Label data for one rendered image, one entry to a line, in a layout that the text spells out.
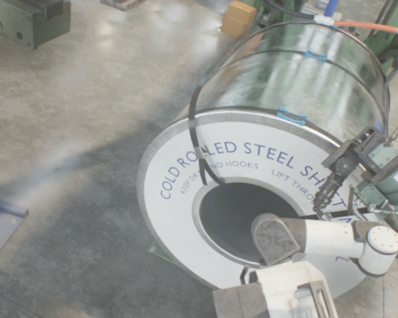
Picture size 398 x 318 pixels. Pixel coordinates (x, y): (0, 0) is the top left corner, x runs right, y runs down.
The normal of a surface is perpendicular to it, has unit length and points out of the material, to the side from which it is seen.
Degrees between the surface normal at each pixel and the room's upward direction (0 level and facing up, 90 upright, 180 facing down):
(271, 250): 49
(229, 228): 20
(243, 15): 90
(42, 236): 0
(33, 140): 0
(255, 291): 28
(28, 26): 89
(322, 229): 14
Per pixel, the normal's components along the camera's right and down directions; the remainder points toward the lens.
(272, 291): -0.04, -0.42
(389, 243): -0.04, -0.74
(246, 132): -0.37, 0.55
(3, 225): 0.20, -0.74
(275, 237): -0.12, -0.06
